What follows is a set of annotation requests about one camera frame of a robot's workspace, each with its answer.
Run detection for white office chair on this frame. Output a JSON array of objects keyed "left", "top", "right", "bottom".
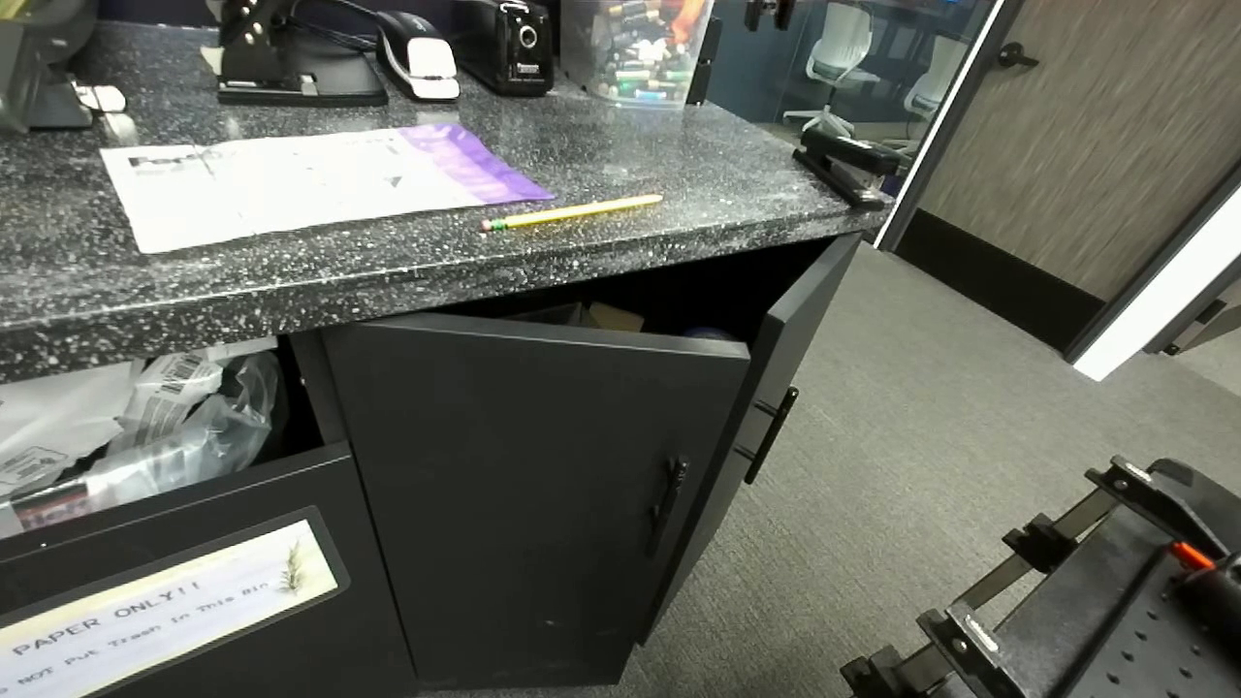
[
  {"left": 901, "top": 31, "right": 975, "bottom": 122},
  {"left": 799, "top": 0, "right": 884, "bottom": 95}
]

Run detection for crumpled clear plastic bags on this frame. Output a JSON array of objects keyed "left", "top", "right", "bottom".
[{"left": 0, "top": 336, "right": 286, "bottom": 536}]

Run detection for yellow pencil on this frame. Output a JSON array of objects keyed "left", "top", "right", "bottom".
[{"left": 478, "top": 191, "right": 668, "bottom": 235}]

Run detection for white and purple envelope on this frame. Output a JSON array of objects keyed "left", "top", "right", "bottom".
[{"left": 95, "top": 118, "right": 558, "bottom": 259}]

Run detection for white and black label printer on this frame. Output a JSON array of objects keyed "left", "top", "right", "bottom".
[{"left": 375, "top": 6, "right": 466, "bottom": 104}]

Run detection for black perforated robot table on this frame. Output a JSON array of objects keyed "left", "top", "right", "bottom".
[{"left": 836, "top": 453, "right": 1241, "bottom": 698}]

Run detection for clear plastic bin of markers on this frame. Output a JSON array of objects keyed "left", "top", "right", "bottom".
[{"left": 558, "top": 0, "right": 722, "bottom": 113}]

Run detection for black bin front white sign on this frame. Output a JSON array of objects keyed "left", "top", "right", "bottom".
[{"left": 0, "top": 443, "right": 417, "bottom": 698}]

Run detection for black electric pencil sharpener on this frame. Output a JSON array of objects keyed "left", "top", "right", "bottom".
[{"left": 450, "top": 0, "right": 563, "bottom": 99}]

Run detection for black cabinet door narrow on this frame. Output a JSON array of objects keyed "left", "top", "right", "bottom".
[{"left": 319, "top": 310, "right": 756, "bottom": 692}]

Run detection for black door lever handle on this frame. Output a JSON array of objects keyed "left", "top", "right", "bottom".
[{"left": 994, "top": 37, "right": 1042, "bottom": 72}]

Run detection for black cabinet door wide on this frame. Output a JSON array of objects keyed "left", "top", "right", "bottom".
[{"left": 644, "top": 230, "right": 870, "bottom": 624}]

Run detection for black stapler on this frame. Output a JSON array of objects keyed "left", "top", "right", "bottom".
[{"left": 790, "top": 122, "right": 911, "bottom": 212}]

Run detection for black tape dispenser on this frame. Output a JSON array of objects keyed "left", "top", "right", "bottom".
[{"left": 213, "top": 0, "right": 393, "bottom": 109}]

